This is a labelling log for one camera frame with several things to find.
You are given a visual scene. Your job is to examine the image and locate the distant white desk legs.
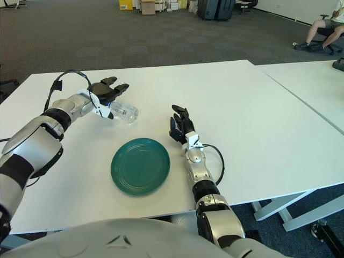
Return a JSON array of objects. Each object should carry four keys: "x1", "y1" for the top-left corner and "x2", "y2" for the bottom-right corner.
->
[{"x1": 0, "y1": 0, "x2": 28, "y2": 10}]

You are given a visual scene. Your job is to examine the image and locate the black swivel chair under person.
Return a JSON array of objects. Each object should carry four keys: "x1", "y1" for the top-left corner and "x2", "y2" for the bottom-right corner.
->
[{"x1": 309, "y1": 15, "x2": 343, "y2": 56}]

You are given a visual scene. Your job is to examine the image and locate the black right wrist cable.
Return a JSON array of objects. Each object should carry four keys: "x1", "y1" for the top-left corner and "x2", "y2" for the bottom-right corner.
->
[{"x1": 201, "y1": 144, "x2": 225, "y2": 186}]

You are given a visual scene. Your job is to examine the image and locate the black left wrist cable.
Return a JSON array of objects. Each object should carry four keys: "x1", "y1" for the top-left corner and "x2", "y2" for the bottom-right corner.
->
[{"x1": 44, "y1": 70, "x2": 99, "y2": 112}]

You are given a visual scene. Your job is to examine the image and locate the seated person in shorts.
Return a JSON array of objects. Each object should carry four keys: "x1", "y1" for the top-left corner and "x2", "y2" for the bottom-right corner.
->
[{"x1": 294, "y1": 0, "x2": 344, "y2": 52}]

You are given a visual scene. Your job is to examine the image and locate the distant black office chair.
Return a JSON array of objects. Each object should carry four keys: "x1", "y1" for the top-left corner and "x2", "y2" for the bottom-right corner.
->
[{"x1": 235, "y1": 0, "x2": 259, "y2": 14}]

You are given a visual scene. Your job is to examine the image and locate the black wheeled stand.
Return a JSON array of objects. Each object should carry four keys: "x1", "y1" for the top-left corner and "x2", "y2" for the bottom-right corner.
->
[{"x1": 311, "y1": 219, "x2": 344, "y2": 258}]

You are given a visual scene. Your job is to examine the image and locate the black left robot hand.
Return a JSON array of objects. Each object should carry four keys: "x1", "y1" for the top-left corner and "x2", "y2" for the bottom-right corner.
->
[{"x1": 87, "y1": 77, "x2": 130, "y2": 104}]

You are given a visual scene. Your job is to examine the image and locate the white table frame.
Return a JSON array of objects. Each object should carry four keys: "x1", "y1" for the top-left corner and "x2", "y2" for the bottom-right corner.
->
[{"x1": 251, "y1": 184, "x2": 344, "y2": 233}]

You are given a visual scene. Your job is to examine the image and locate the grey robot torso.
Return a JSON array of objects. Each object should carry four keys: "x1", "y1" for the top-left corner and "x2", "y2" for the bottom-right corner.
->
[{"x1": 0, "y1": 218, "x2": 293, "y2": 258}]

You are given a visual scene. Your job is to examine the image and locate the brown cardboard box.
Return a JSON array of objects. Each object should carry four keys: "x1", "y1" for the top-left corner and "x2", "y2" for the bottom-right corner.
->
[{"x1": 140, "y1": 0, "x2": 156, "y2": 16}]

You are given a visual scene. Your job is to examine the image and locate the stacked white cartons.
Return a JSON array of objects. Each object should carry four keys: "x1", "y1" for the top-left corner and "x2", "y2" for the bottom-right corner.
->
[{"x1": 155, "y1": 0, "x2": 189, "y2": 12}]

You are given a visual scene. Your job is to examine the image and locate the green round plate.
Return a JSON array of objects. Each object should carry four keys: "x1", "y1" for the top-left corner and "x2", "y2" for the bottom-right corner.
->
[{"x1": 110, "y1": 138, "x2": 171, "y2": 198}]

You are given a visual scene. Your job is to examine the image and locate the black suitcase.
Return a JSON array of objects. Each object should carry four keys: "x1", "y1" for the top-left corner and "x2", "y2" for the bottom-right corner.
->
[{"x1": 215, "y1": 0, "x2": 236, "y2": 22}]

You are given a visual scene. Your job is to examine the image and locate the clear plastic water bottle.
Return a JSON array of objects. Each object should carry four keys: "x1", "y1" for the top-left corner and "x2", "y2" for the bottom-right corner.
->
[{"x1": 109, "y1": 101, "x2": 139, "y2": 124}]

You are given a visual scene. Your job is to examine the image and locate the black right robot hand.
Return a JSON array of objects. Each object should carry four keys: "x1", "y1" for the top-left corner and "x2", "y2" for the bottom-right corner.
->
[{"x1": 168, "y1": 104, "x2": 196, "y2": 146}]

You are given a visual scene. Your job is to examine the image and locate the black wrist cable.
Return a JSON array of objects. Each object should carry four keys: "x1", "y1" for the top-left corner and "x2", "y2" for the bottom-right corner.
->
[
  {"x1": 44, "y1": 70, "x2": 99, "y2": 112},
  {"x1": 201, "y1": 144, "x2": 225, "y2": 186}
]

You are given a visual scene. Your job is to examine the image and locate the dark grey suitcase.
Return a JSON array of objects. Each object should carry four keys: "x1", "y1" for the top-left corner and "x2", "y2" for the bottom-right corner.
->
[{"x1": 198, "y1": 0, "x2": 218, "y2": 20}]

